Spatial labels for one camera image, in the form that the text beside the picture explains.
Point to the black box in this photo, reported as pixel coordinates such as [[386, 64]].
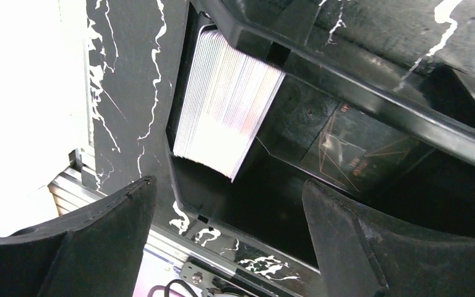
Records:
[[308, 134]]

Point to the white block in box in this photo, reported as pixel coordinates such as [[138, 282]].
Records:
[[227, 97]]

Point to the aluminium frame rail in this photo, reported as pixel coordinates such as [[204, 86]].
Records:
[[102, 250]]

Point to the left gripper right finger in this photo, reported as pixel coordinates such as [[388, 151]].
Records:
[[361, 251]]

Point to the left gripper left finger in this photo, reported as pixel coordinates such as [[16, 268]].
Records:
[[27, 256]]

